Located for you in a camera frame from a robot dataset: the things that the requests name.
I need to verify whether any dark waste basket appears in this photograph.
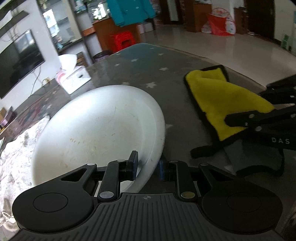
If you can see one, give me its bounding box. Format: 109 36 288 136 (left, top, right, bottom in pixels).
92 50 112 63

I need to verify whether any teal hanging jacket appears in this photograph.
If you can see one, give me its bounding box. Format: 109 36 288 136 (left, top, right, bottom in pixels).
106 0 156 27

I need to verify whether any wall mounted black television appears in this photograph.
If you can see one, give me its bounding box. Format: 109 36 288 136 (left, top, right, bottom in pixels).
0 30 45 98

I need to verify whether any glass display cabinet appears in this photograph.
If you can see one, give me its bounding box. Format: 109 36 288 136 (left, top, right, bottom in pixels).
37 1 91 55

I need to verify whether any red plastic stool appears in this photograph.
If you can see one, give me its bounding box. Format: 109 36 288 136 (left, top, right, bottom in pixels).
109 31 136 53

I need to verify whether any red white play tent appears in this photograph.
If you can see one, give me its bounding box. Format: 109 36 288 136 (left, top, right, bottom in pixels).
201 8 236 36

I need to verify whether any white patterned towel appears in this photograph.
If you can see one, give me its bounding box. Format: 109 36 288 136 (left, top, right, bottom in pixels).
1 115 50 232

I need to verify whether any white tissue box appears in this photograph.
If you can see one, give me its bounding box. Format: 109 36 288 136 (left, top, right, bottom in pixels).
55 54 91 94

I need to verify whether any large white bowl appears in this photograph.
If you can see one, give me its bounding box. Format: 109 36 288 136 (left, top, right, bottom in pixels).
31 85 165 192

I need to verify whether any wooden counter cabinet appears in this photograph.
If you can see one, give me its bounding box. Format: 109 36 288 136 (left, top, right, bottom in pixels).
92 18 142 51

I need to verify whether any yellow grey microfiber cloth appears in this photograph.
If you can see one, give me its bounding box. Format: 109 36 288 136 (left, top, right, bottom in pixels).
184 65 278 160

